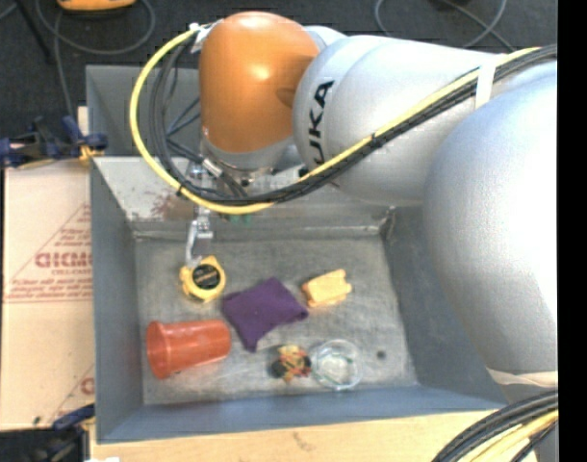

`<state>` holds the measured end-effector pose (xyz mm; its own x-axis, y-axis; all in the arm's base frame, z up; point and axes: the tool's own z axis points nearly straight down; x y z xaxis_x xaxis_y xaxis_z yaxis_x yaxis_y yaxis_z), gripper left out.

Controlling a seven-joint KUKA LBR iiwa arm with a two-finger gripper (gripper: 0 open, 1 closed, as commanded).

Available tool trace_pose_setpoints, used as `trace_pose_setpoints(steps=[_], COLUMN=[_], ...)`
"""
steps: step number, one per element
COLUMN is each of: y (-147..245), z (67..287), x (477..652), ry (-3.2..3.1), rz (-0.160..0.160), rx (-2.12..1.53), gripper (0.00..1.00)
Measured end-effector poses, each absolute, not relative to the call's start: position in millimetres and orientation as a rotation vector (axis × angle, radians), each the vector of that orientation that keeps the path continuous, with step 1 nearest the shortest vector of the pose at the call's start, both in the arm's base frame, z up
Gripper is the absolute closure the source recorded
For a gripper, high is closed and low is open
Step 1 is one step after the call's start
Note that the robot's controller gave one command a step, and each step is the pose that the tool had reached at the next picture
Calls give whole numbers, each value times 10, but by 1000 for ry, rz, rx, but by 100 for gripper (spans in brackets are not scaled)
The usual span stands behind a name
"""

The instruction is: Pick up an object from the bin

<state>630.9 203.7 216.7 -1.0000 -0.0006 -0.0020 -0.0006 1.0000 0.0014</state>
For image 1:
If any purple cloth bag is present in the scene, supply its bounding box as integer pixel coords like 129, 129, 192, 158
220, 276, 310, 353

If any clear glass bowl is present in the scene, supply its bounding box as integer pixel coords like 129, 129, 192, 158
309, 338, 365, 393

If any multicoloured small toy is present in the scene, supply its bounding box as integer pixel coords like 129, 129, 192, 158
268, 344, 314, 384

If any orange plastic cup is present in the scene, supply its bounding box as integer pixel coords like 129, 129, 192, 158
144, 319, 233, 381

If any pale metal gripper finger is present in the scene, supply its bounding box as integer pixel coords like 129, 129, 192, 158
185, 218, 215, 266

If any brown cardboard board red print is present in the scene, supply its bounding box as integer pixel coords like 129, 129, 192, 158
0, 159, 98, 433

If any yellow tape measure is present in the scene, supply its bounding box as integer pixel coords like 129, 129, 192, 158
178, 254, 228, 304

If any grey metal bin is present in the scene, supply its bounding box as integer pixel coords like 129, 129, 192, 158
85, 64, 509, 445

